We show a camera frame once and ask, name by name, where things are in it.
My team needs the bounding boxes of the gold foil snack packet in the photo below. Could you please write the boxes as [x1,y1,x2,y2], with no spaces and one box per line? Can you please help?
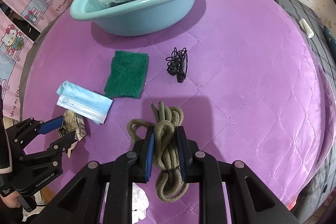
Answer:
[58,110,87,158]

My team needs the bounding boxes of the olive green rope bundle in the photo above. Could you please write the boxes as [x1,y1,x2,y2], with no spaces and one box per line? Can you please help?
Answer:
[126,101,190,204]

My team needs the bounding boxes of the person's left hand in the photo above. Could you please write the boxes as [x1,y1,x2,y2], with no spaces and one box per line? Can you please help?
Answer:
[1,191,21,208]

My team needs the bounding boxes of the white crumpled plastic bag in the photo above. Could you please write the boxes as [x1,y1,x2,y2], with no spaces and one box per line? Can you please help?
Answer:
[131,183,149,224]

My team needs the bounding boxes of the blue surgical mask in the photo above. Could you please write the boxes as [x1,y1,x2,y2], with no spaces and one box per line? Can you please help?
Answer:
[56,81,113,124]

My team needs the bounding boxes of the green scouring pad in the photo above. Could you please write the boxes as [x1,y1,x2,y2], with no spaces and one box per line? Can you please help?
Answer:
[104,51,149,99]

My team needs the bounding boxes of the black tangled earphones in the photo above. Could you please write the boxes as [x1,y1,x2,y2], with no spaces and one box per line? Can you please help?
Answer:
[166,47,188,84]

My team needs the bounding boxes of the purple quilted blanket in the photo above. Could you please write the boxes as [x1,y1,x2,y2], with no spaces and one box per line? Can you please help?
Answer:
[22,0,333,224]

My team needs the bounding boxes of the pink Hello Kitty curtain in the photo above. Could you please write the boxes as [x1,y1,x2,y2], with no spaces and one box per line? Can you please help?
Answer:
[1,0,70,121]

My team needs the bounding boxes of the grey plaid bed cover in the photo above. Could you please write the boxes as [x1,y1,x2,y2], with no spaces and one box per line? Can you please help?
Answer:
[249,0,336,219]

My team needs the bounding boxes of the white cylinder bottle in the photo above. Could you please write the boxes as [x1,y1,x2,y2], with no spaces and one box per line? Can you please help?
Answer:
[299,18,314,39]

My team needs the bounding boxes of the dark blue star pillow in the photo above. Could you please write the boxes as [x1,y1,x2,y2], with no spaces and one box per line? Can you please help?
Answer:
[323,26,336,59]

